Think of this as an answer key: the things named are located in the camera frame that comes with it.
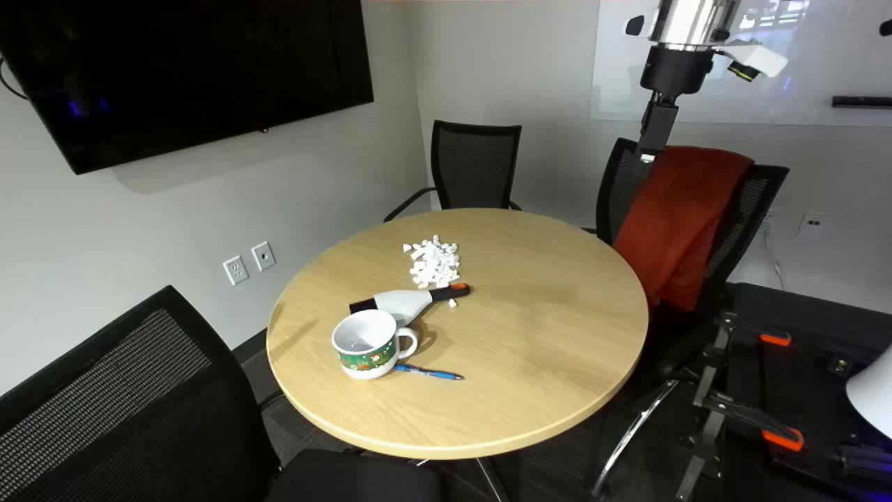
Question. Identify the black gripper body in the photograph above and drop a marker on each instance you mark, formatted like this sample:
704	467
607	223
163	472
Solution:
679	71

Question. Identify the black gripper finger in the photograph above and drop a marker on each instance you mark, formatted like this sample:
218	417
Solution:
665	125
651	125

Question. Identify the pile of white foam pieces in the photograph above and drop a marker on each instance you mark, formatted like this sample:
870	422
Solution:
432	266

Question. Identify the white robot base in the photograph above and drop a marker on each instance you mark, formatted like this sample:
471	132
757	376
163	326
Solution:
873	394

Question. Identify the black whiteboard magnet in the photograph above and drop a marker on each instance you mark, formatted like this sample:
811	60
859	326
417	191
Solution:
887	25
633	25

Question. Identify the black chair with chrome legs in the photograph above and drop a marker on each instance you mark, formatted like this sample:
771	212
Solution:
616	184

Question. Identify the red cloth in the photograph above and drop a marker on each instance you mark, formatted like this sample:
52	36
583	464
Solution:
683	223

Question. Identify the glass whiteboard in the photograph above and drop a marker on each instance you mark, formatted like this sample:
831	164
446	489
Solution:
838	56

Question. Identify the black mesh office chair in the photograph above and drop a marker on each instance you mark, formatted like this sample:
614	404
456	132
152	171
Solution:
478	163

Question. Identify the black marker tray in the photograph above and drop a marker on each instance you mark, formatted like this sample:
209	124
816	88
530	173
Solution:
859	102

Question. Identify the black robot mounting stand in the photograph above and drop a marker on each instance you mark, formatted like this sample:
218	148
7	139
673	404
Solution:
809	394

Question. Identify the blue pen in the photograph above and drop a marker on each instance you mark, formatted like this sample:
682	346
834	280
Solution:
432	372

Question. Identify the white mug with green print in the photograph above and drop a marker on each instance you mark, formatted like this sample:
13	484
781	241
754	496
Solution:
365	353

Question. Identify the black ribbed-back office chair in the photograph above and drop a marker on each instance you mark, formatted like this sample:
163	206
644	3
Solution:
140	419

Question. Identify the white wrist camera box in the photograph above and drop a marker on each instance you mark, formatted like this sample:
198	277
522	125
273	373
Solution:
758	60

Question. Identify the small white wall plate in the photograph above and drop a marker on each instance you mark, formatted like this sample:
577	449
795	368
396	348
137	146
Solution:
811	226

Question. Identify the white wall outlet plate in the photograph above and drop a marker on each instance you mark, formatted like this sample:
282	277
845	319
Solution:
264	254
236	272

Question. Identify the black wall television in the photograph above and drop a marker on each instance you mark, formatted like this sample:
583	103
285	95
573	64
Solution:
186	64

